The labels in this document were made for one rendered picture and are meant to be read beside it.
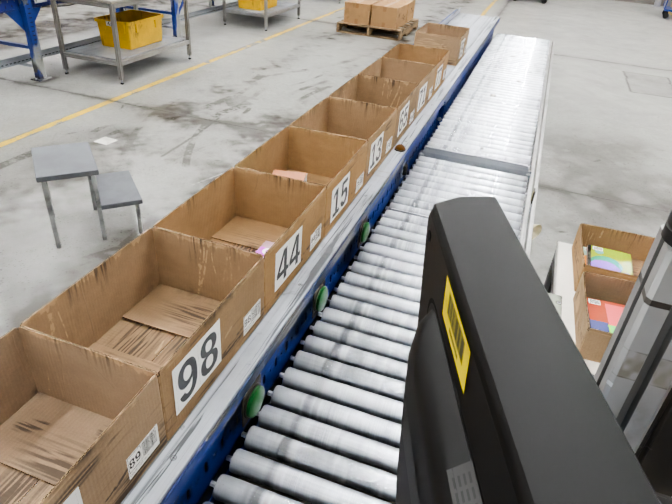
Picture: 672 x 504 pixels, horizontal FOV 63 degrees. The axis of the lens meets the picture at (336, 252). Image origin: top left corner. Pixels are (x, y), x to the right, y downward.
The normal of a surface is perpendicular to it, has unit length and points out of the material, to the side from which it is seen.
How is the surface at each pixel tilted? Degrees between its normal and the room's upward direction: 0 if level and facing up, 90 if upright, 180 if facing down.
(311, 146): 90
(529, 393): 14
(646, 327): 90
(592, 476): 4
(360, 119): 90
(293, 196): 89
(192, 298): 0
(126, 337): 0
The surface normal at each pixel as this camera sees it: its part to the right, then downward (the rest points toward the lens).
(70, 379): -0.33, 0.48
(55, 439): 0.07, -0.84
